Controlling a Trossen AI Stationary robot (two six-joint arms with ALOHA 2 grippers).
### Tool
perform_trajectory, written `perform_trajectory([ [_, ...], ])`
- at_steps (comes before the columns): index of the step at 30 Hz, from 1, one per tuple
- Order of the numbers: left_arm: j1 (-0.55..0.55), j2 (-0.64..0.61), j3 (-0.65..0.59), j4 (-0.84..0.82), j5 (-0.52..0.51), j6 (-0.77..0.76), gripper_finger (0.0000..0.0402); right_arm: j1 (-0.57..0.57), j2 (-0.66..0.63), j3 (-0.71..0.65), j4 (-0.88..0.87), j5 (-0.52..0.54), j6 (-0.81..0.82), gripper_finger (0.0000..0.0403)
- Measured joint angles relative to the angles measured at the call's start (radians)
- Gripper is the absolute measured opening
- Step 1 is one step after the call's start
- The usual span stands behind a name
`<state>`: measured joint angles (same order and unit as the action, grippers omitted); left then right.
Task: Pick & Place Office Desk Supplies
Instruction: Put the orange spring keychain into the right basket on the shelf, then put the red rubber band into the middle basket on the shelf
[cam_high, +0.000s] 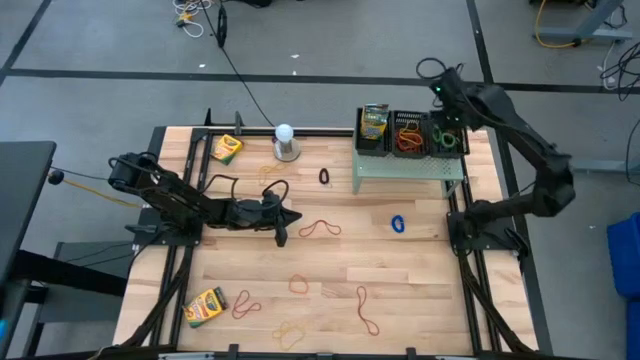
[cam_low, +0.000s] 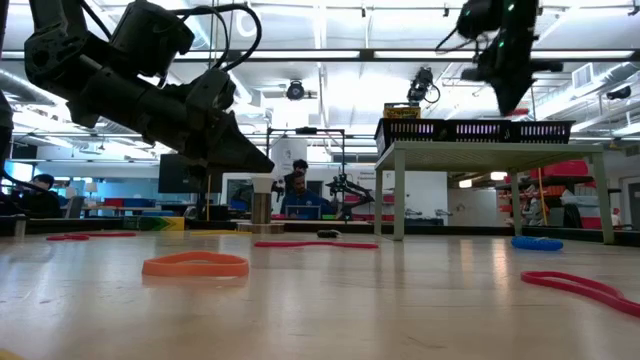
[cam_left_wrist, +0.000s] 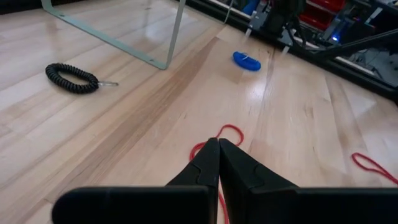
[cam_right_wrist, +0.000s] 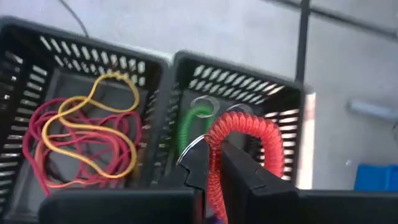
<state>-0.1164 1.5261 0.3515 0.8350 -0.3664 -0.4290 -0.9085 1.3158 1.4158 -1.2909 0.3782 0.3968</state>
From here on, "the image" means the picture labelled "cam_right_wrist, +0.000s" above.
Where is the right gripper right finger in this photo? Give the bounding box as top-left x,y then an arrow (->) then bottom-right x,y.
220,140 -> 398,224

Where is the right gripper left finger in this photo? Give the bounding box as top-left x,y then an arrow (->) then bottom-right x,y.
37,138 -> 211,224

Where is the yellow rubber band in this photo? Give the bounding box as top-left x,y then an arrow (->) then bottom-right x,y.
41,72 -> 141,180

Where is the red rubber band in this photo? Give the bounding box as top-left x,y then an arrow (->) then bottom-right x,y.
22,98 -> 103,197
62,110 -> 144,175
27,105 -> 137,184

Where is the green coil keychain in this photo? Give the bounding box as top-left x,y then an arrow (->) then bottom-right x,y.
177,95 -> 220,150

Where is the orange coil keychain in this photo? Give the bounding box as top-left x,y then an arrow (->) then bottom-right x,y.
177,111 -> 285,224

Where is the black mesh basket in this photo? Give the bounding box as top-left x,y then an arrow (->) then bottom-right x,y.
0,17 -> 170,223
155,50 -> 307,190

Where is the grey desk foot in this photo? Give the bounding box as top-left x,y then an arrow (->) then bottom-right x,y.
346,99 -> 398,122

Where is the blue plastic bin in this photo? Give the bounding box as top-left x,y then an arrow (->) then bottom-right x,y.
353,164 -> 398,192

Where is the black floor cable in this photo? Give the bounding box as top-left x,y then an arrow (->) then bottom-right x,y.
58,0 -> 90,37

